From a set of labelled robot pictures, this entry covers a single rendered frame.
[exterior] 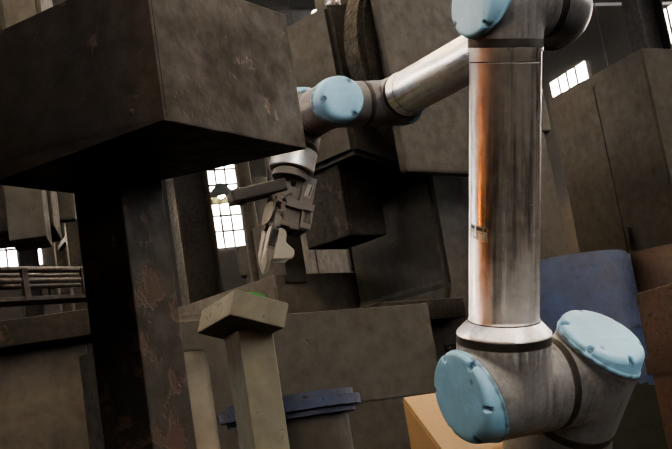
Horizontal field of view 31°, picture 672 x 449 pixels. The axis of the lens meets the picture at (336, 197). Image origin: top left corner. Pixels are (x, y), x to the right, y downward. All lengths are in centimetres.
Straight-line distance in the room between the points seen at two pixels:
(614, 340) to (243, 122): 106
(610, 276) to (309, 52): 163
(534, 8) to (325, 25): 346
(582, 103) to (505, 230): 482
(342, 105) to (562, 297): 252
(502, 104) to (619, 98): 460
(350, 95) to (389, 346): 189
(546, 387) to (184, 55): 104
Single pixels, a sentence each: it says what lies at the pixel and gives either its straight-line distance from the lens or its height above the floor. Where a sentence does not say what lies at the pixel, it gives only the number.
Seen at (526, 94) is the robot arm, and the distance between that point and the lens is 185.
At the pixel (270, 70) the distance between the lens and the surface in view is 115.
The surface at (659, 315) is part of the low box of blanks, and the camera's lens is 382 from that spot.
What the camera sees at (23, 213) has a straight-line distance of 410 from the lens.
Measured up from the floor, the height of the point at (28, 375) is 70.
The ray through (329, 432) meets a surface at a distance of 269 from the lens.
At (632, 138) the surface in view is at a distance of 636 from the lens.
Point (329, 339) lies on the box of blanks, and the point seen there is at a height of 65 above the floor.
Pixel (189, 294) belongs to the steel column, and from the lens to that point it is 1043.
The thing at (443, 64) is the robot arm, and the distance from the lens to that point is 219.
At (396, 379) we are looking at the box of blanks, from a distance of 409.
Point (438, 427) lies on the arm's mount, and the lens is 215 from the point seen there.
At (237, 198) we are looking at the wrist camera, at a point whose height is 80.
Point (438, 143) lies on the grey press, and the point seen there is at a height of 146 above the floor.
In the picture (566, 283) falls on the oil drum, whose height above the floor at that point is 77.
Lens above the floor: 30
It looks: 12 degrees up
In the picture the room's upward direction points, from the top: 9 degrees counter-clockwise
